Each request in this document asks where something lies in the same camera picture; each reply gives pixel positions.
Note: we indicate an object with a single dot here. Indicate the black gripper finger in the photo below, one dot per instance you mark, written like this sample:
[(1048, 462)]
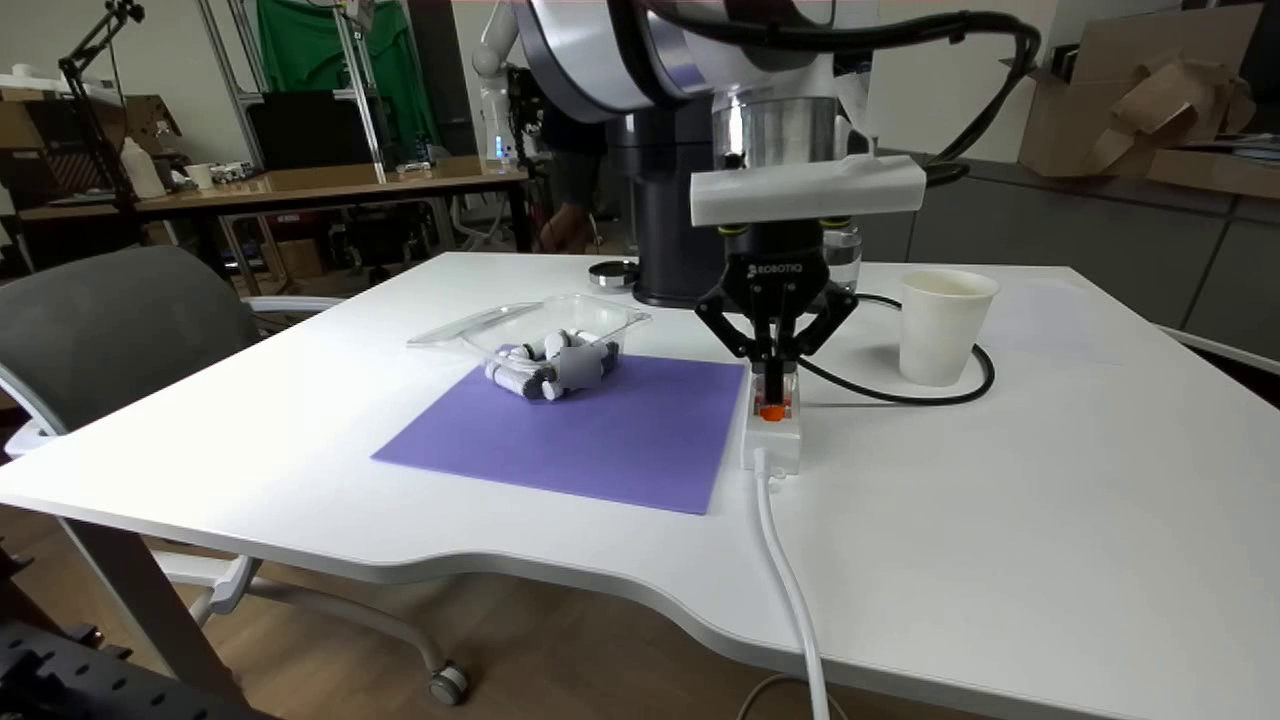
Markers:
[(818, 337), (738, 337)]

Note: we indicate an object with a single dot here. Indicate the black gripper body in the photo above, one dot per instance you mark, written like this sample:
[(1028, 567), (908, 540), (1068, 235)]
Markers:
[(783, 264)]

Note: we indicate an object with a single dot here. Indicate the white power strip orange switch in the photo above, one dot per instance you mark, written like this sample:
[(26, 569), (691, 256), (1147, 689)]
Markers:
[(779, 442)]

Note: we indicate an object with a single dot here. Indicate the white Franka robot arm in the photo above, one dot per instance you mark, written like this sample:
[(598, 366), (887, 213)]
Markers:
[(602, 55)]

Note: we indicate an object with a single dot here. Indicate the clear drinking glass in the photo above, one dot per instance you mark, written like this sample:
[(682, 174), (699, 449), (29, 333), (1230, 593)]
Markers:
[(846, 256)]

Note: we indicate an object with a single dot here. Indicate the white paper cup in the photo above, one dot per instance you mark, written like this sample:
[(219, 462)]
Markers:
[(945, 324)]

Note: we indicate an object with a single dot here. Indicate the purple mat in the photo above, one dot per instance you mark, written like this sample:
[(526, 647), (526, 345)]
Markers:
[(602, 433)]

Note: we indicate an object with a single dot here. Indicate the white cylinder black band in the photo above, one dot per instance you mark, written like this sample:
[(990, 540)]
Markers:
[(512, 373), (571, 379), (553, 345)]

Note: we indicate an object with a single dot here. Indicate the clear plastic lid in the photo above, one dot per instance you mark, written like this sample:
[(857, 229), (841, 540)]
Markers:
[(472, 321)]

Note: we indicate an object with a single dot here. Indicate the grey cabinet counter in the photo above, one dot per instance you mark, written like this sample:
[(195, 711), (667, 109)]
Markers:
[(1066, 241)]

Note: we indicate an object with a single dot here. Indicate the cardboard boxes pile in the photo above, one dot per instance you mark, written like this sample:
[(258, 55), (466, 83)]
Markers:
[(1163, 102)]

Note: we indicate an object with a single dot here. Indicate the wooden desk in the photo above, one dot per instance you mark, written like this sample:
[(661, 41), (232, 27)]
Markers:
[(322, 184)]

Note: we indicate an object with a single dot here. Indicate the black monitor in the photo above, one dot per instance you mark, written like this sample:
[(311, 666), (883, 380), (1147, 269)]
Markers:
[(312, 131)]

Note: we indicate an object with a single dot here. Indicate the green cloth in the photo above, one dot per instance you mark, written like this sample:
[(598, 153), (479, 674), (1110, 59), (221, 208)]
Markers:
[(312, 55)]

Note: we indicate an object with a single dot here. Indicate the grey office chair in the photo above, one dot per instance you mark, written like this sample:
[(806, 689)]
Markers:
[(104, 333)]

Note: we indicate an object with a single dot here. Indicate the white table leg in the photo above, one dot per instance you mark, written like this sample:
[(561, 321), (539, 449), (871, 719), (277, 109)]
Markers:
[(147, 612)]

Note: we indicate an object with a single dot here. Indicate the black perforated metal frame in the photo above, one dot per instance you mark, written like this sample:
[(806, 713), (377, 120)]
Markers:
[(65, 674)]

